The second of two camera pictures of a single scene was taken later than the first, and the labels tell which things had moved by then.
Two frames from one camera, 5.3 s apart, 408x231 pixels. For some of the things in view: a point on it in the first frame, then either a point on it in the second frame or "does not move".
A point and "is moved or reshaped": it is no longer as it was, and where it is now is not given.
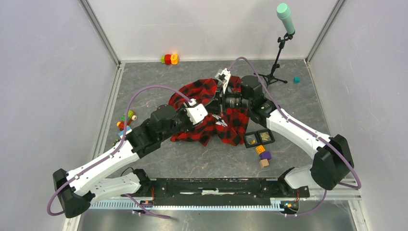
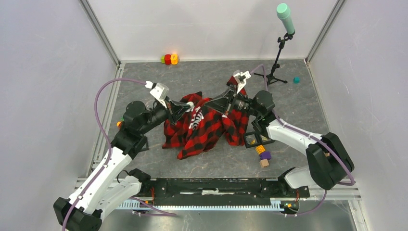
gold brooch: [264, 136] does not move
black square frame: [249, 133] does not move
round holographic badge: [251, 139] does not move
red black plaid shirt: [231, 127] is moved or reshaped
